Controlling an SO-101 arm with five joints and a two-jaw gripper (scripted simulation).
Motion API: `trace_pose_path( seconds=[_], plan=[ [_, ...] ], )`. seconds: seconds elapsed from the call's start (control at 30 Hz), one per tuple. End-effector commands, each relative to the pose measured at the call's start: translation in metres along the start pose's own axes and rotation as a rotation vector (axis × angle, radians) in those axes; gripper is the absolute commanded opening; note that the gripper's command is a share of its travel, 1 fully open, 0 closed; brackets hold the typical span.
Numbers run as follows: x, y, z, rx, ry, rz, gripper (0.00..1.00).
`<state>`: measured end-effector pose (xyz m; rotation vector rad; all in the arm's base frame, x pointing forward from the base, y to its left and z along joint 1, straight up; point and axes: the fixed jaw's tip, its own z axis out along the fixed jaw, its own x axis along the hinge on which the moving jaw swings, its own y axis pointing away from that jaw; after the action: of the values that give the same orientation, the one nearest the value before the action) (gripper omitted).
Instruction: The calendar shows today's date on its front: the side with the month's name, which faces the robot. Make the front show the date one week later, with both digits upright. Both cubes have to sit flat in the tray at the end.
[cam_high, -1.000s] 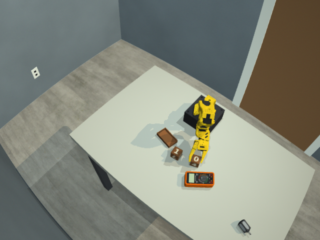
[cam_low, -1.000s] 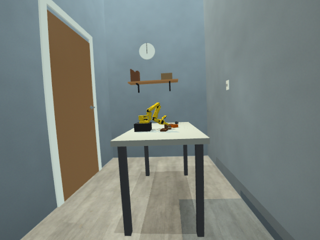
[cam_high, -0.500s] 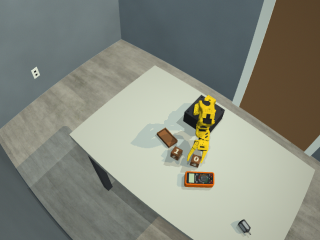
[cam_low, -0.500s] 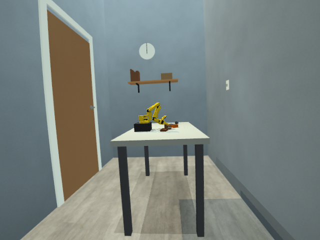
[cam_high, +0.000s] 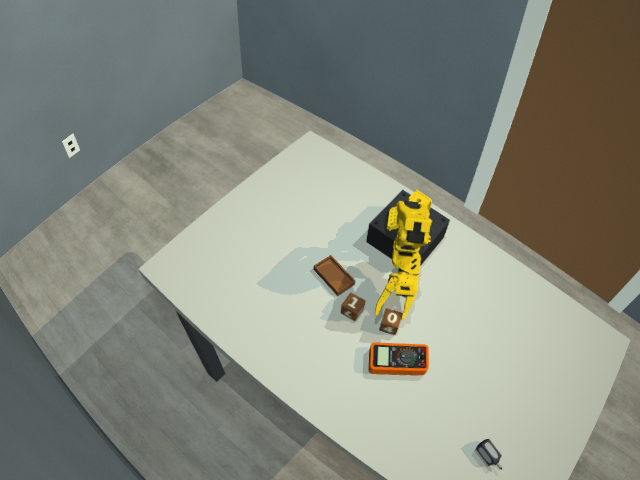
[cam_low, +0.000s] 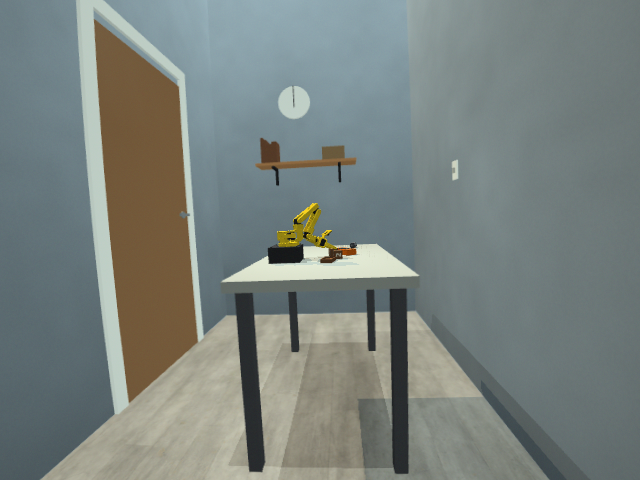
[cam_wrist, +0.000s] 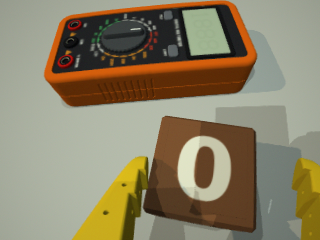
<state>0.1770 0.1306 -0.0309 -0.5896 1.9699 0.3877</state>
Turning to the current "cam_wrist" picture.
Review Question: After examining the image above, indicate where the brown number cube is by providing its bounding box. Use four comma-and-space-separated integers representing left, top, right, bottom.
143, 116, 257, 233

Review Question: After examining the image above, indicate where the orange digital multimeter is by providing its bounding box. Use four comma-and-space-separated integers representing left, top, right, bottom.
44, 0, 257, 107

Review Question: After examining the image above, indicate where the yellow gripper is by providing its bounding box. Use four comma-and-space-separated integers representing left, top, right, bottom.
72, 156, 320, 240

